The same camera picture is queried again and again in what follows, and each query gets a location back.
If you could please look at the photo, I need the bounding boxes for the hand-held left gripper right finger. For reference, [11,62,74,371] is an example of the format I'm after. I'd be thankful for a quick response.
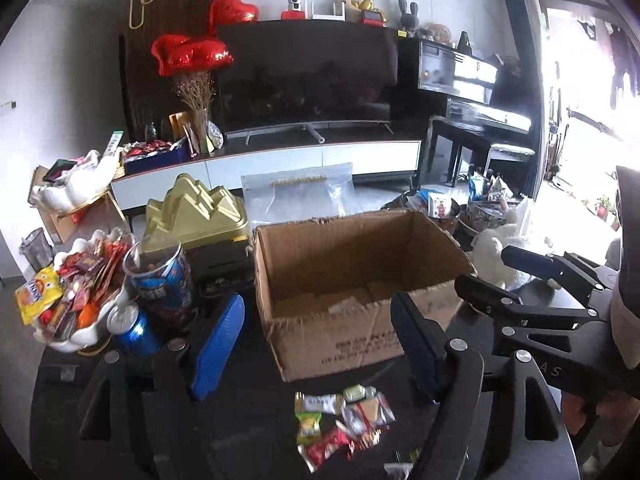
[390,292,581,480]

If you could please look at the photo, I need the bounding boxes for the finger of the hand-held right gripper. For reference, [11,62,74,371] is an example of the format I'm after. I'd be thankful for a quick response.
[501,244,619,307]
[454,274,612,357]

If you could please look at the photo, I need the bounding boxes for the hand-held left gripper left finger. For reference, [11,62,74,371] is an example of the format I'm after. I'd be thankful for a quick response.
[77,292,247,480]

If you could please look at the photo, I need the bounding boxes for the brown cardboard box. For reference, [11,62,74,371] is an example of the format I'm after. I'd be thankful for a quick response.
[252,209,478,383]

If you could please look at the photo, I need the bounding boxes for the red striped snack packet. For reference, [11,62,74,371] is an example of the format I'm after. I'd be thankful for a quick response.
[345,427,391,461]

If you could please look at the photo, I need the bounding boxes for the small white snack packet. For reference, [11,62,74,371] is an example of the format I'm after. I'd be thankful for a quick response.
[294,392,345,415]

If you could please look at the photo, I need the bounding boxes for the patterned bowl of snacks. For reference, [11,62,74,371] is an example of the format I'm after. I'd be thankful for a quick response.
[457,170,526,233]

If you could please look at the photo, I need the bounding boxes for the dark bowl of snacks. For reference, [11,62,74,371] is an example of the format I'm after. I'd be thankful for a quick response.
[380,187,461,233]

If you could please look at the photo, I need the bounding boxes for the blue tray of red snacks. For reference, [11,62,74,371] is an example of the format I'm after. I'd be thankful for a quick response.
[121,140,191,177]

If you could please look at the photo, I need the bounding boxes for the person's right hand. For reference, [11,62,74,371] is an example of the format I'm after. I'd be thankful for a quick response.
[560,391,640,450]

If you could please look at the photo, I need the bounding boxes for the white plush toy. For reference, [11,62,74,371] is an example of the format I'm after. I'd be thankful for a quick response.
[470,205,563,291]

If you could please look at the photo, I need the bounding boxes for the black gift box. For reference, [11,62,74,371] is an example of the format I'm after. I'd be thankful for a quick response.
[187,240,256,301]

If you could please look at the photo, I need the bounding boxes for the clear snack canister blue label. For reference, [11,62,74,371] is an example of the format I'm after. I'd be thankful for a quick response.
[122,240,196,328]

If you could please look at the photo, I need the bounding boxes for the blue drink can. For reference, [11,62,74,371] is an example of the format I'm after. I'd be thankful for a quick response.
[106,301,161,358]

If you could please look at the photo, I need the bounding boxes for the potted plants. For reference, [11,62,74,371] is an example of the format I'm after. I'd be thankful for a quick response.
[585,195,621,231]

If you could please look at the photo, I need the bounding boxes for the piano bench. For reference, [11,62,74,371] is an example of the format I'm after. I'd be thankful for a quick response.
[482,141,537,186]

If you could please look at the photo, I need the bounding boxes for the white green snack packet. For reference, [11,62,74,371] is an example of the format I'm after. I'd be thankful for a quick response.
[384,452,426,478]

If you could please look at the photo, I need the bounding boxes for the white shell bowl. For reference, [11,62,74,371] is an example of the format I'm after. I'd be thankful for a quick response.
[32,227,136,353]
[30,149,121,213]

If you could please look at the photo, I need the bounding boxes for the gold mountain-shaped box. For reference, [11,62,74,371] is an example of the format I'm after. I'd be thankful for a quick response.
[145,172,249,251]

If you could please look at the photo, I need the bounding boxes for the pile of red snack packets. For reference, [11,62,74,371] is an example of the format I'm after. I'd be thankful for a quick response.
[37,237,133,343]

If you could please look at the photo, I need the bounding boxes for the clear zip plastic bag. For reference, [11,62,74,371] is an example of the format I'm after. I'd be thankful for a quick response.
[240,161,355,226]

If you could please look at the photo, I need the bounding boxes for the dark cloth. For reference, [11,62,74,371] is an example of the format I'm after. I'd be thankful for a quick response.
[492,55,538,121]

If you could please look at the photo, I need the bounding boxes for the small brown carton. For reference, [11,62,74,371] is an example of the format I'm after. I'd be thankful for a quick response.
[30,165,128,246]

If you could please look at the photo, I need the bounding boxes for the black upright piano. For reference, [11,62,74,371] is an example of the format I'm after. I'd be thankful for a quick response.
[397,35,538,191]

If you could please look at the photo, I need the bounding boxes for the dark curtain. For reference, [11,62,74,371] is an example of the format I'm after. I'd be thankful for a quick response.
[492,0,551,196]

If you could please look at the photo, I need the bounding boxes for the white television cabinet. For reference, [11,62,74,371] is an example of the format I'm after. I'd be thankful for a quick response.
[109,135,423,211]

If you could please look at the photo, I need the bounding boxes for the grey plastic container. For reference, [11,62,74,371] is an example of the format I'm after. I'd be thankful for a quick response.
[19,227,53,273]

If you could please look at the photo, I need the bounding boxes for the glass vase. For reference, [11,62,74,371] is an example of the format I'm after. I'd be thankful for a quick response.
[189,107,216,155]

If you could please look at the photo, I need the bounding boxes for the gold paper packages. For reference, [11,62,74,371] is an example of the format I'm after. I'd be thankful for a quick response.
[169,111,193,141]

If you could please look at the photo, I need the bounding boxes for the dark snack packet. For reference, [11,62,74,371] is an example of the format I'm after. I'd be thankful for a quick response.
[42,159,76,183]

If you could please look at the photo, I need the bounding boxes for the brown plush toy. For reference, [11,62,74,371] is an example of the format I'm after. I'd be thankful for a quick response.
[422,22,453,46]

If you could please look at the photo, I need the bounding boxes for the dried flower bouquet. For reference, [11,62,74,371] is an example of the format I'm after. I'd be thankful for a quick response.
[172,72,217,111]

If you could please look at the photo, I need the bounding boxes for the grey rabbit figurine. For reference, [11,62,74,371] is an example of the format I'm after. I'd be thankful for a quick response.
[397,0,420,36]

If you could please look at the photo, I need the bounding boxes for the black television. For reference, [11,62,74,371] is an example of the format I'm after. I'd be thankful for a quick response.
[215,20,401,145]

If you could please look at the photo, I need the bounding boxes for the red heart balloon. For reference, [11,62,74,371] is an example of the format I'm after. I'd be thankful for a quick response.
[151,34,235,78]
[207,0,260,36]

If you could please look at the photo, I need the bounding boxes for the gold telephone ornament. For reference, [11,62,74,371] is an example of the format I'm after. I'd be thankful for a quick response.
[335,0,386,18]

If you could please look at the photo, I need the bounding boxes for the white router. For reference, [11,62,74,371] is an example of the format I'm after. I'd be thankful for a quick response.
[306,2,347,22]

